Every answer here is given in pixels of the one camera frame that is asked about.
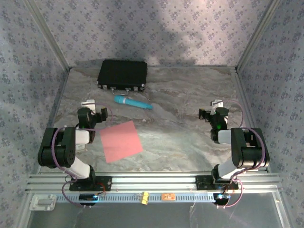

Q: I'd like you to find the pink square paper sheet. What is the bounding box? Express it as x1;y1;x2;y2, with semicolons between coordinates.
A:
99;120;144;164

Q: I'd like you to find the teal marker pen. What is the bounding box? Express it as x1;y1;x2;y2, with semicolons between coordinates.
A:
114;95;154;111

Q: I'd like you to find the yellow clip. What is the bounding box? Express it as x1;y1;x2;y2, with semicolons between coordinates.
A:
140;191;150;205

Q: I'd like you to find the grey metal panel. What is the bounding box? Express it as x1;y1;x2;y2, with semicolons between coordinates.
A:
27;203;285;228

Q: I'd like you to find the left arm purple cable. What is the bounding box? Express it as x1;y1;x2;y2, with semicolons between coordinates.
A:
51;102;114;209

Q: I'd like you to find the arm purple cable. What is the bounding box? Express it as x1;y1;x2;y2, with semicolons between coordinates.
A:
51;102;114;209
217;99;265;209

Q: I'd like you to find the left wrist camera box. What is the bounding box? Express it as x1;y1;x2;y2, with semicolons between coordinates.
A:
81;99;96;112

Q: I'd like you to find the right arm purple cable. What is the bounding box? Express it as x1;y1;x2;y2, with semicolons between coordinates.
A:
217;99;265;209

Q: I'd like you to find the aluminium side rail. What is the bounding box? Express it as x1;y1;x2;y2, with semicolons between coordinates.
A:
234;67;271;173
35;68;71;174

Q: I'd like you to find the black case with metal handle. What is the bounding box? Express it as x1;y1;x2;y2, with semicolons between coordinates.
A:
96;59;148;94

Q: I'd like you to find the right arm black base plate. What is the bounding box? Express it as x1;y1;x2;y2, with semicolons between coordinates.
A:
196;175;239;190

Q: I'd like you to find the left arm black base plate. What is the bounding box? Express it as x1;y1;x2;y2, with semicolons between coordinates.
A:
69;175;113;192

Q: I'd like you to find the slotted grey cable duct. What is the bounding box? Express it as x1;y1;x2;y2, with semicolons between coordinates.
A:
56;192;216;203

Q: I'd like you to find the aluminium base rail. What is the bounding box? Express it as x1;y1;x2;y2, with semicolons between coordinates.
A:
26;173;282;192

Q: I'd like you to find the aluminium frame post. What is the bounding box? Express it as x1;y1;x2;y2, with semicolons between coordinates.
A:
23;0;72;71
235;0;285;71

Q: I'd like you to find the clear acrylic bracket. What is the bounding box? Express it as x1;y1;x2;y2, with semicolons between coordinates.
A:
29;194;57;211

